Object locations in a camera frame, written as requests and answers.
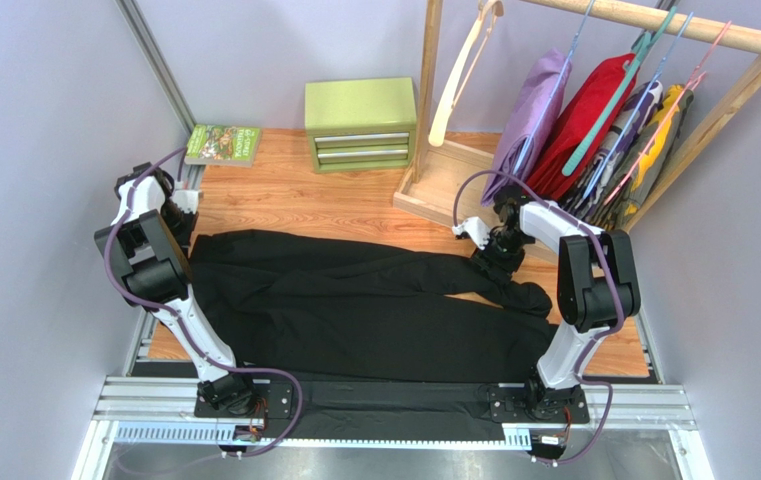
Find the green book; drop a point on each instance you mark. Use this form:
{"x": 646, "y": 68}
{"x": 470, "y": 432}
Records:
{"x": 224, "y": 145}

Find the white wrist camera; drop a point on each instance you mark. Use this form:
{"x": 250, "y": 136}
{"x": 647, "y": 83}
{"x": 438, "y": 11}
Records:
{"x": 474, "y": 229}
{"x": 187, "y": 200}

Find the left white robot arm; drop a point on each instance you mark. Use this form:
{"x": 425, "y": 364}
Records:
{"x": 145, "y": 251}

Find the teal hanger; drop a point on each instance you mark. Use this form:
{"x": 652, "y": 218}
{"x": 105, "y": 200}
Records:
{"x": 615, "y": 93}

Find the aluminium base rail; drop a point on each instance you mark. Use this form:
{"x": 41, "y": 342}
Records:
{"x": 374, "y": 415}

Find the black trousers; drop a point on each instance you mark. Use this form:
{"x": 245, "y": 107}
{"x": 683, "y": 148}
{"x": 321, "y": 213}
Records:
{"x": 359, "y": 309}

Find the green drawer box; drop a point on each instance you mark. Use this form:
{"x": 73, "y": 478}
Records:
{"x": 361, "y": 124}

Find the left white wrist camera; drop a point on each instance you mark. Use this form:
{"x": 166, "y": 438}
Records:
{"x": 187, "y": 200}

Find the wooden clothes rack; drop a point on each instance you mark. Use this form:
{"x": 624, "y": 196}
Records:
{"x": 433, "y": 186}

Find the red garment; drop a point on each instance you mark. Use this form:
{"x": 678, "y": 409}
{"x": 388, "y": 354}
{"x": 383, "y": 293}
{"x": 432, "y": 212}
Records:
{"x": 575, "y": 122}

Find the aluminium corner post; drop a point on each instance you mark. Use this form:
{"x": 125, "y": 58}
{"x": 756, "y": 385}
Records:
{"x": 135, "y": 19}

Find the cream plastic hanger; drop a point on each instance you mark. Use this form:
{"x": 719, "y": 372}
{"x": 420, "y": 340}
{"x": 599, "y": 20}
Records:
{"x": 468, "y": 56}

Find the light blue wire hanger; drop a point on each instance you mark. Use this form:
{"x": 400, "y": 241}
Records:
{"x": 659, "y": 69}

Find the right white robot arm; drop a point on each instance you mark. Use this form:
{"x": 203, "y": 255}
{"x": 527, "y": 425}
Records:
{"x": 597, "y": 289}

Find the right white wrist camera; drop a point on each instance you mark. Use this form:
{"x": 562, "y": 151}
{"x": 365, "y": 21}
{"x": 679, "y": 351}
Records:
{"x": 474, "y": 229}

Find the yellow grey garment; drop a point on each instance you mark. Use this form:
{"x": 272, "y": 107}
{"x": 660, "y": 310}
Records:
{"x": 631, "y": 183}

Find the pink wire hanger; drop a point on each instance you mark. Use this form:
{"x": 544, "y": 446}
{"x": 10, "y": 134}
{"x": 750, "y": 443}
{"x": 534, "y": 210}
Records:
{"x": 660, "y": 125}

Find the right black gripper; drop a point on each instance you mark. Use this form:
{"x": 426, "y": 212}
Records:
{"x": 498, "y": 259}

